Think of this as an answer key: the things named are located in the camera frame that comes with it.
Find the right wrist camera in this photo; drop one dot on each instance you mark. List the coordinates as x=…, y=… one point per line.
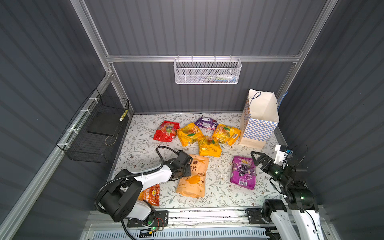
x=282, y=153

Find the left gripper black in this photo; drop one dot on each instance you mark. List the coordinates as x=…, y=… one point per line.
x=188, y=171

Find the white wire wall basket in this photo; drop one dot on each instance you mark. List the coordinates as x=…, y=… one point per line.
x=207, y=71

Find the yellow snack bag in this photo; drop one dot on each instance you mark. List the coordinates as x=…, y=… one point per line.
x=209, y=146
x=189, y=134
x=226, y=134

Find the small purple snack bag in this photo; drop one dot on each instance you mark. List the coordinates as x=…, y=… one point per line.
x=206, y=123

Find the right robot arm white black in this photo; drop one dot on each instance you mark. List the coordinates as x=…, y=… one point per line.
x=296, y=216

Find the yellow tag in basket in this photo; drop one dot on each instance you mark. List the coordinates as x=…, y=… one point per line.
x=123, y=115

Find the floral table cloth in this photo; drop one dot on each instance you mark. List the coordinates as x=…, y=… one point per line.
x=140, y=152

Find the orange red snack bag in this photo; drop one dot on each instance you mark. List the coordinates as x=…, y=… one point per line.
x=151, y=195

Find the black wire side basket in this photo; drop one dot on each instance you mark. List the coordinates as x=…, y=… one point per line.
x=96, y=133

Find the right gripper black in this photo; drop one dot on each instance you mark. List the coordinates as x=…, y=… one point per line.
x=269, y=160

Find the blue checkered paper bag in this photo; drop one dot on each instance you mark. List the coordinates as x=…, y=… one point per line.
x=259, y=120

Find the large purple snack bag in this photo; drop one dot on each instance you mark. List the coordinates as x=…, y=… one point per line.
x=243, y=172

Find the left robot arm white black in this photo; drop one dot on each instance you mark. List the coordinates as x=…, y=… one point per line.
x=119, y=197

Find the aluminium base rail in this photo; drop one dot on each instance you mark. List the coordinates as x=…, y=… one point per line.
x=189, y=224

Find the large orange chips bag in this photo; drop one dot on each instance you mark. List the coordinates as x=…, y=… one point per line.
x=194, y=185

